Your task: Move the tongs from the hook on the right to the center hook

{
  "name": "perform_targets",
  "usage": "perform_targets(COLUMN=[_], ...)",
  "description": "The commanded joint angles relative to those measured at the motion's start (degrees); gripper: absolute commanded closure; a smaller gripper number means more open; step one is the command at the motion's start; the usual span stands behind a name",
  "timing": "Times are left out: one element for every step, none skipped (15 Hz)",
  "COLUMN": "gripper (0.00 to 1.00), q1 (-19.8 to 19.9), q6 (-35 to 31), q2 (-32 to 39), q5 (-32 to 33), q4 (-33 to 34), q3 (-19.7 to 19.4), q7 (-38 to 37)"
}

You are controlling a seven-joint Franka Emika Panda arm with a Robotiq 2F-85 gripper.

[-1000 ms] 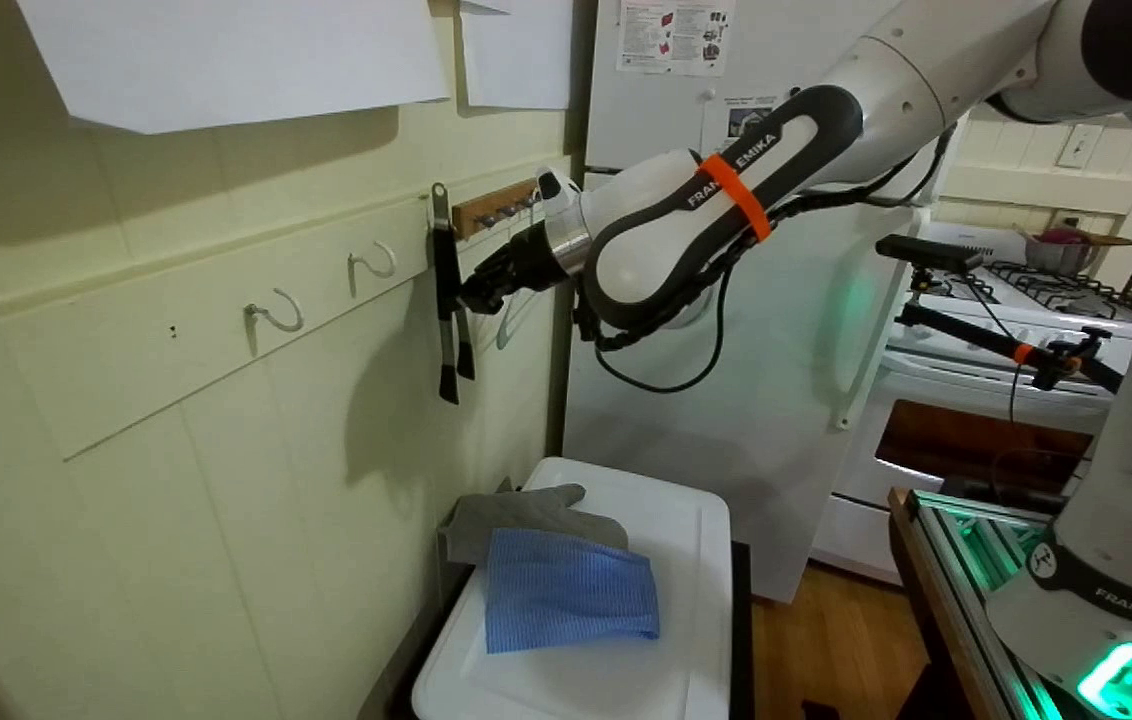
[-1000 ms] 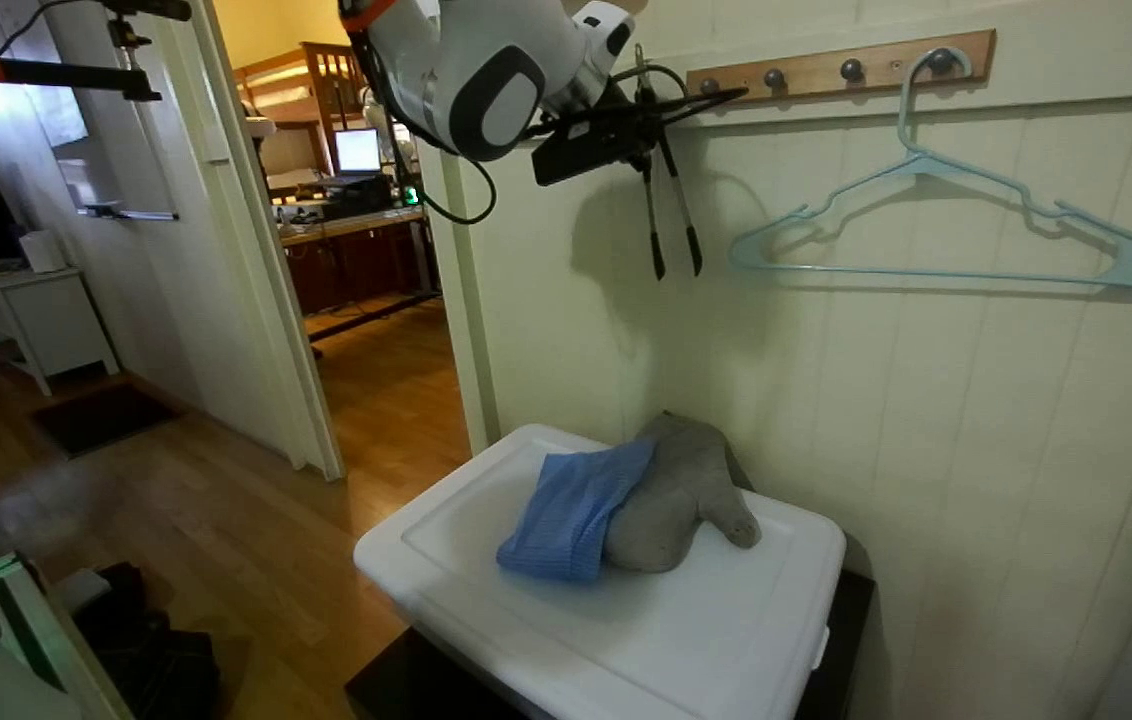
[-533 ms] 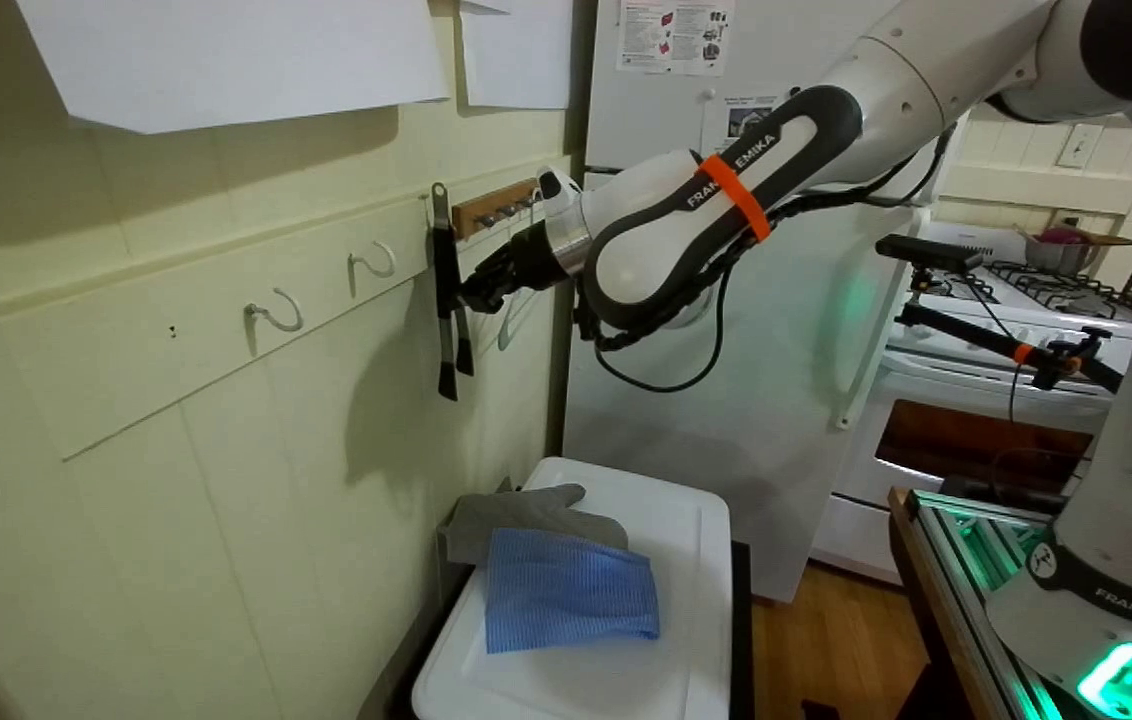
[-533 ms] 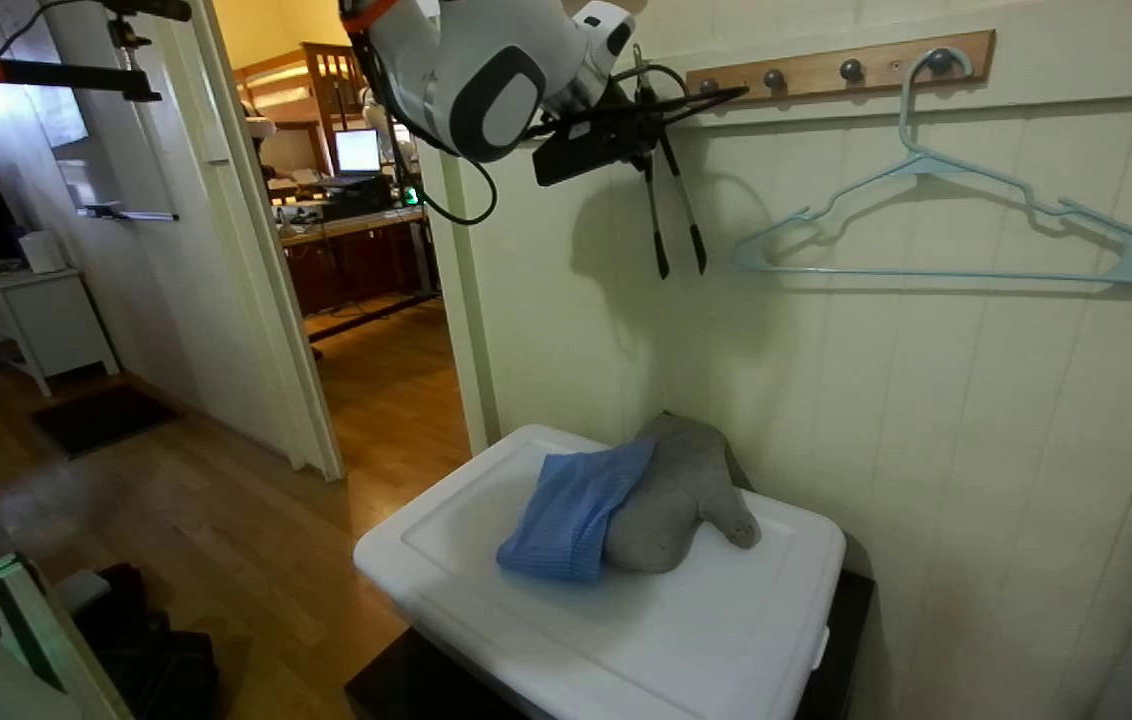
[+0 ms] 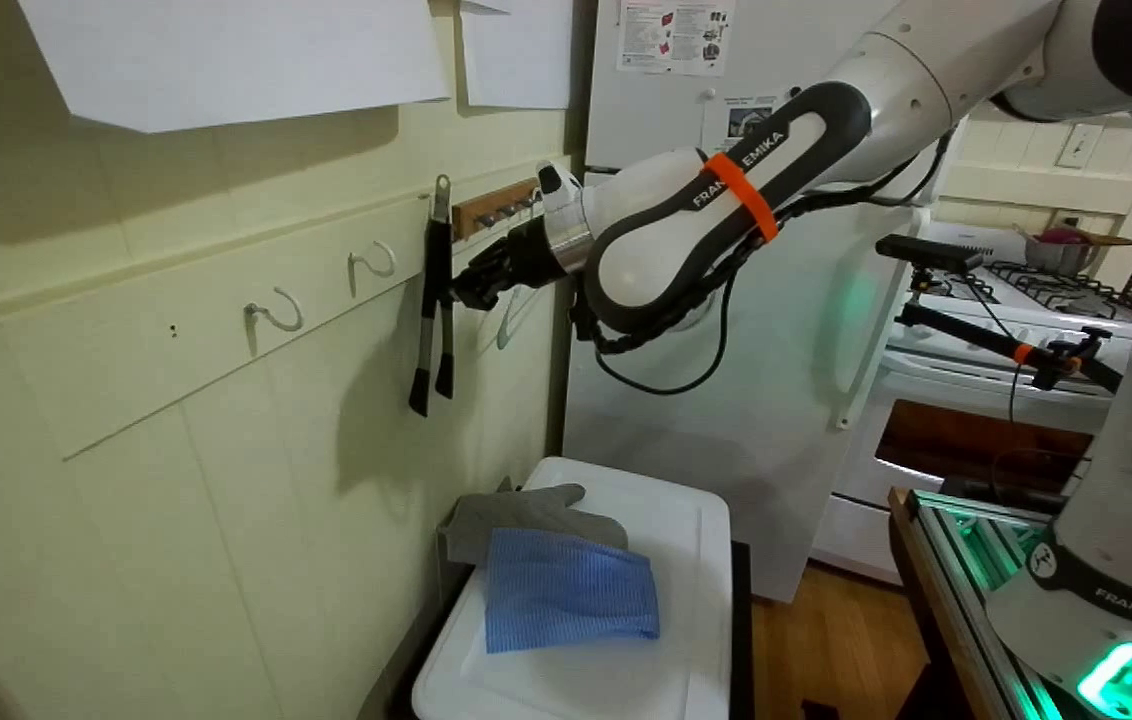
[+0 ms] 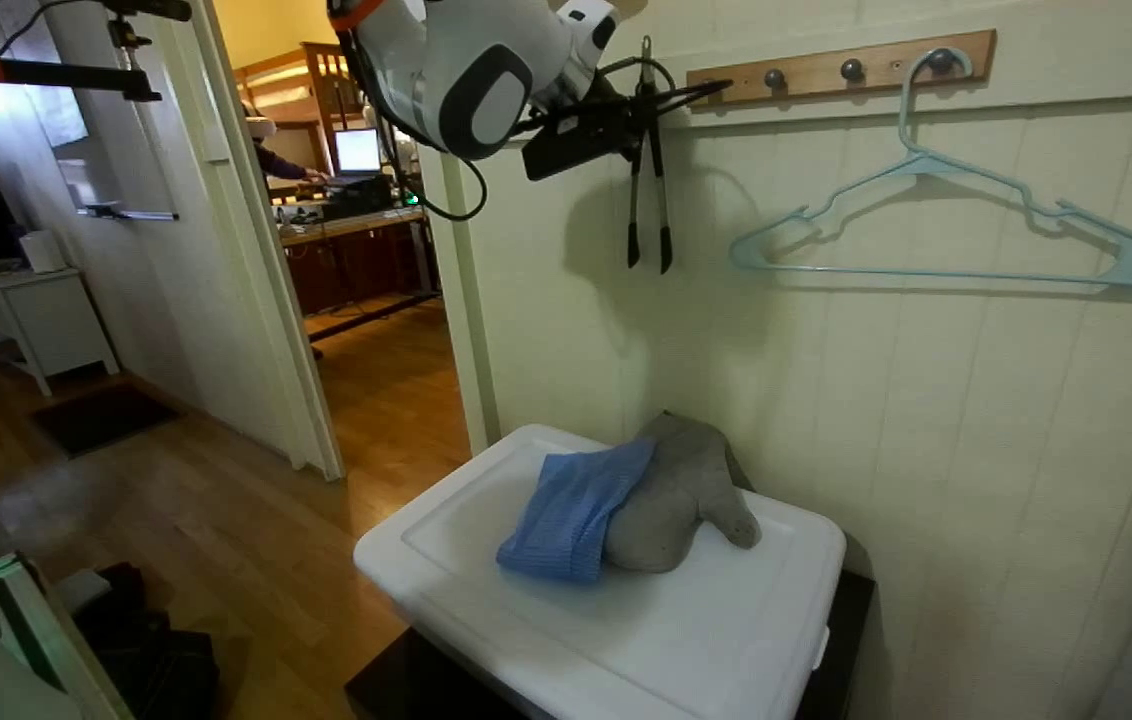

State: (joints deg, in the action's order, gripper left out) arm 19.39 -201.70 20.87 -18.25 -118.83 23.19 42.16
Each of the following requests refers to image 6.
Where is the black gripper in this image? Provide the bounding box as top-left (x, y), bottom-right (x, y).
top-left (518, 78), bottom-right (738, 183)

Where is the wooden peg rack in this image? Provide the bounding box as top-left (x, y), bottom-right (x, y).
top-left (685, 24), bottom-right (999, 115)

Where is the light blue plastic hanger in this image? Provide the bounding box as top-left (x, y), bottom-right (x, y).
top-left (726, 45), bottom-right (1132, 303)

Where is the laptop screen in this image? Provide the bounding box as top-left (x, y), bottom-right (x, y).
top-left (330, 123), bottom-right (391, 183)

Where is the wooden kitchen counter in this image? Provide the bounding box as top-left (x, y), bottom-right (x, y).
top-left (273, 199), bottom-right (445, 319)

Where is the grey oven mitt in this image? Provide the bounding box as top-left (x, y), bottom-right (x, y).
top-left (595, 407), bottom-right (769, 582)

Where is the blue pot holder cloth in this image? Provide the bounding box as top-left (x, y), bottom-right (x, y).
top-left (494, 437), bottom-right (665, 587)

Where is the white storage bin lid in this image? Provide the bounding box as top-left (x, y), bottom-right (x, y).
top-left (350, 419), bottom-right (853, 720)

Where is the dark floor mat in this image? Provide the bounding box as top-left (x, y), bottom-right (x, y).
top-left (27, 380), bottom-right (184, 466)

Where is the white side table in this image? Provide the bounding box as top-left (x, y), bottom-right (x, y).
top-left (0, 258), bottom-right (123, 406)

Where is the black bag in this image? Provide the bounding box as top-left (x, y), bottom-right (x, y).
top-left (64, 556), bottom-right (234, 720)

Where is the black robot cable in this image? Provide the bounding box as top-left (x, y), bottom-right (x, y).
top-left (341, 24), bottom-right (498, 227)

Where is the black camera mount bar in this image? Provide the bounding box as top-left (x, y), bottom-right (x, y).
top-left (0, 50), bottom-right (167, 110)
top-left (100, 0), bottom-right (198, 24)

